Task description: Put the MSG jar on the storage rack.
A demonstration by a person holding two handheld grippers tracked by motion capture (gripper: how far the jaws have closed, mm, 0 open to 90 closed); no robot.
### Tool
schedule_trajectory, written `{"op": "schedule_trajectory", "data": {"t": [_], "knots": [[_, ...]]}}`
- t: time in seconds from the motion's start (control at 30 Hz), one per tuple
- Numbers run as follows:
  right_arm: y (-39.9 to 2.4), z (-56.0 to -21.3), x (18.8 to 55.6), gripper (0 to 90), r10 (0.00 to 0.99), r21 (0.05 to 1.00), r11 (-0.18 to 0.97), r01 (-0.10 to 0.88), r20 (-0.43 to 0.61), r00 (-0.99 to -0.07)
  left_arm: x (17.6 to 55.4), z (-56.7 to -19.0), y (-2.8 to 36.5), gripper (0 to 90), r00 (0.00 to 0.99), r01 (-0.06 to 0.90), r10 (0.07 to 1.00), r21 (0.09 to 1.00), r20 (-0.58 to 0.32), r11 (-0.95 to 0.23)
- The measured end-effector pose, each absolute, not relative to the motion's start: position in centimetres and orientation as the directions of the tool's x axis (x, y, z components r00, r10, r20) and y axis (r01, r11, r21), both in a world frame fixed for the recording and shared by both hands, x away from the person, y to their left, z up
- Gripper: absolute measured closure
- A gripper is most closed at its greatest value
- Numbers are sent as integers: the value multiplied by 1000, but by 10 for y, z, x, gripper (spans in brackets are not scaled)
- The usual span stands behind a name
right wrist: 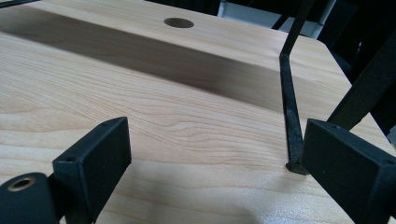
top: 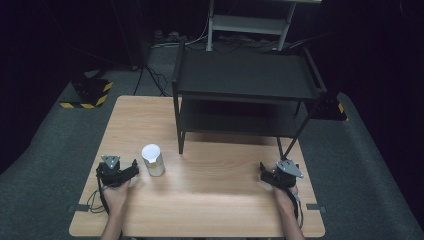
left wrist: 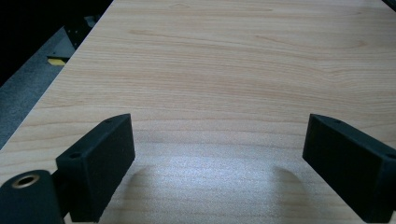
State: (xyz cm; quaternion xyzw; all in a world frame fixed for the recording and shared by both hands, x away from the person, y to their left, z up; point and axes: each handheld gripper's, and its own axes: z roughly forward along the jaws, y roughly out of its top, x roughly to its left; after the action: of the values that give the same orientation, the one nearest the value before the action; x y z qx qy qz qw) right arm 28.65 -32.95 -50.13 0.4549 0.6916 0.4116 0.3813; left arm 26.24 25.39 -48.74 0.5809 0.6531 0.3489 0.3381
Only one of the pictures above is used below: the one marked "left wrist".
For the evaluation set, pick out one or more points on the black metal stand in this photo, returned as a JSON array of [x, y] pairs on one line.
[[75, 32]]

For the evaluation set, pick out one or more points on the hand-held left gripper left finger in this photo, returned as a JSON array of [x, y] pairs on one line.
[[93, 168]]

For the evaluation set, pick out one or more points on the yellow tape strip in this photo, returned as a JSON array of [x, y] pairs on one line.
[[56, 62]]

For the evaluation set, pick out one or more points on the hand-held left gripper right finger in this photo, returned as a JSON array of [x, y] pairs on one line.
[[351, 165]]

